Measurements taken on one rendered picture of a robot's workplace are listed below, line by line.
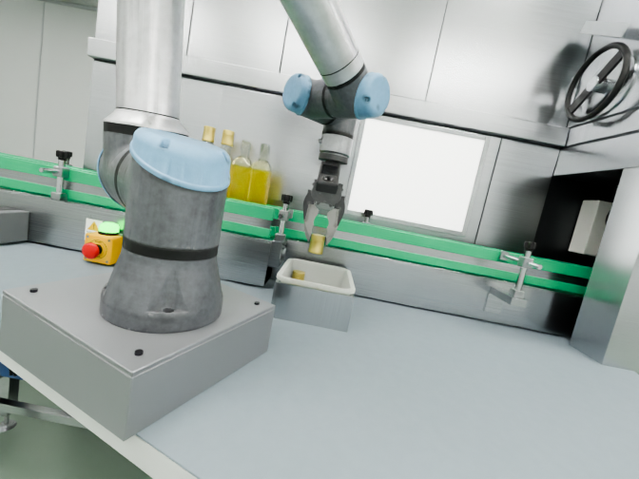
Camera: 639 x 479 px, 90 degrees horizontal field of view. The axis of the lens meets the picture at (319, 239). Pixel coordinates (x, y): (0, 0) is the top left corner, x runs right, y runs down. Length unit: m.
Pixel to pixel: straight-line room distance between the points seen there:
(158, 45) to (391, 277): 0.76
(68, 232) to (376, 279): 0.85
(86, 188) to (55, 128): 4.38
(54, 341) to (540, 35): 1.45
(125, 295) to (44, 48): 5.34
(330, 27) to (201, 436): 0.56
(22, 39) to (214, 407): 5.67
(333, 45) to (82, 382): 0.55
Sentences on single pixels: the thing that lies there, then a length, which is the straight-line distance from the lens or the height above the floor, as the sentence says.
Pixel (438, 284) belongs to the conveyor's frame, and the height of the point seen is 0.84.
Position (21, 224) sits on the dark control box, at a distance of 1.15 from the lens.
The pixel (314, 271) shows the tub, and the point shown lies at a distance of 0.88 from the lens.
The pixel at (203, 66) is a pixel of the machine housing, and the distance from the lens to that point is 1.27.
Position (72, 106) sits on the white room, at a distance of 5.34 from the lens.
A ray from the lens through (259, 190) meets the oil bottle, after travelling 0.98.
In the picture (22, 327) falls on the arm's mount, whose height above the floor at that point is 0.80.
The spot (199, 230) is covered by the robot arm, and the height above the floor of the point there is 0.95.
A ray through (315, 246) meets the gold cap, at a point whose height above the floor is 0.90.
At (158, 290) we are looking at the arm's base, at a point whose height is 0.88.
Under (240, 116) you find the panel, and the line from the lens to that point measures 1.18.
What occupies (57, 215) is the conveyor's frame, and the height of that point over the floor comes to 0.84.
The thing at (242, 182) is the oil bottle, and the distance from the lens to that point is 0.99.
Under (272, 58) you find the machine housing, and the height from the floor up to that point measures 1.44.
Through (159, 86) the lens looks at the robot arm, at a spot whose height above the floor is 1.13.
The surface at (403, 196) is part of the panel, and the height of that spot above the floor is 1.08.
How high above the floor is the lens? 1.02
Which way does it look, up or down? 7 degrees down
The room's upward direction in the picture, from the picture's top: 11 degrees clockwise
